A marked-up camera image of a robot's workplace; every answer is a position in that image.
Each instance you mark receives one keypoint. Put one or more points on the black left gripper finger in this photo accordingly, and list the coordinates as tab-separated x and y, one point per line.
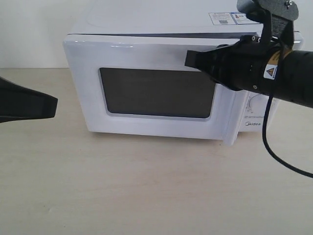
20	103

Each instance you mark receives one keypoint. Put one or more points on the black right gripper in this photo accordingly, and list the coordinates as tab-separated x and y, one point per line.
240	66

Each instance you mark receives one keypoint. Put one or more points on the white microwave door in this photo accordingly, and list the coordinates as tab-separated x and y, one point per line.
141	86

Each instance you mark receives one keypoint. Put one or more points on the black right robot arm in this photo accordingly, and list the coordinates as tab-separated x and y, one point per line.
290	72

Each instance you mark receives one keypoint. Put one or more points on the white Midea microwave oven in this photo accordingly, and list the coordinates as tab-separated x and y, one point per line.
172	19

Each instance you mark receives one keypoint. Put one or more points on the lower white timer knob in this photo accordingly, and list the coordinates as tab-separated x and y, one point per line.
255	103

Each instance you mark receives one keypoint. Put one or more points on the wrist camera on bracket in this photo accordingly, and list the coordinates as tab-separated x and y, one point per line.
277	17

